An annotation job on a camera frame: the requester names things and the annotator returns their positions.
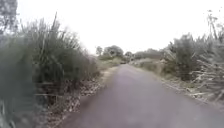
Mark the grey-green bushes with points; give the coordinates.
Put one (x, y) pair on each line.
(186, 56)

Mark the grey asphalt path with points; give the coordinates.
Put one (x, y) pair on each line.
(133, 100)

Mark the group of round trees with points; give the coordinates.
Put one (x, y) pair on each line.
(113, 51)

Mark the tall green flax bushes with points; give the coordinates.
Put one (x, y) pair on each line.
(56, 63)

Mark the leaf-strewn grass verge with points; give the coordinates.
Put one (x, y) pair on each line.
(176, 86)
(77, 96)

